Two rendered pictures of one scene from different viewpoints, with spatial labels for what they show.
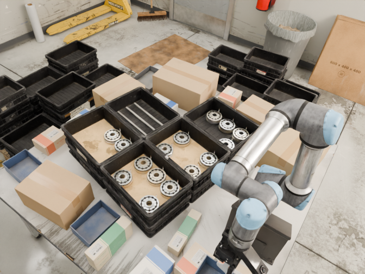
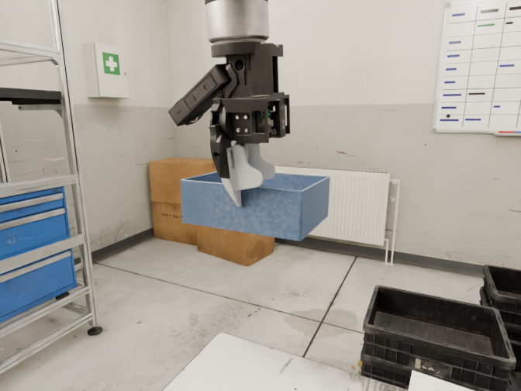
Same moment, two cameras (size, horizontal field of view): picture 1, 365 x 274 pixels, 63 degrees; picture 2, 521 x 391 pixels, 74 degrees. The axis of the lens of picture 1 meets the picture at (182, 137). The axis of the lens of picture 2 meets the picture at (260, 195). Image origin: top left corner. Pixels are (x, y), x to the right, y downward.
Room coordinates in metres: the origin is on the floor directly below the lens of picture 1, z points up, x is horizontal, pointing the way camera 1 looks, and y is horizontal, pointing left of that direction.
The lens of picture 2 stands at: (0.87, -0.22, 1.23)
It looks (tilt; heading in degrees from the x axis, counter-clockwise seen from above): 13 degrees down; 174
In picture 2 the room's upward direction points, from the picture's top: straight up
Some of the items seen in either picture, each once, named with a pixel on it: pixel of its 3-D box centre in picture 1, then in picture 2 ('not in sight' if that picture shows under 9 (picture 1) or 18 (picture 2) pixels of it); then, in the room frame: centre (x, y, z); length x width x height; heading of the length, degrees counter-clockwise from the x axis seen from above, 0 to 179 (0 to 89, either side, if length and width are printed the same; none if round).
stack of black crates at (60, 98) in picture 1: (71, 107); not in sight; (1.98, 1.01, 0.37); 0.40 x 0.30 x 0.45; 148
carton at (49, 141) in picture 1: (50, 140); not in sight; (1.25, 0.83, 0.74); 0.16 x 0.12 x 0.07; 149
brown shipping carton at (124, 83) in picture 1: (120, 96); not in sight; (1.70, 0.48, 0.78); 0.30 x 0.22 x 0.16; 142
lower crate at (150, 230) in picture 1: (146, 192); not in sight; (0.91, 0.17, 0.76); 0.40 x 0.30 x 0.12; 48
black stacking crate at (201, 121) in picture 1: (220, 128); not in sight; (1.36, -0.23, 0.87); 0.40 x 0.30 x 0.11; 48
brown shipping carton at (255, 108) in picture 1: (260, 119); not in sight; (1.57, -0.53, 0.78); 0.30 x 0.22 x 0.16; 53
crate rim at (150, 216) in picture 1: (146, 175); not in sight; (0.91, 0.17, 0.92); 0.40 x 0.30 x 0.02; 48
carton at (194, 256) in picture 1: (194, 265); not in sight; (0.55, -0.11, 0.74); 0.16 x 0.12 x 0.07; 144
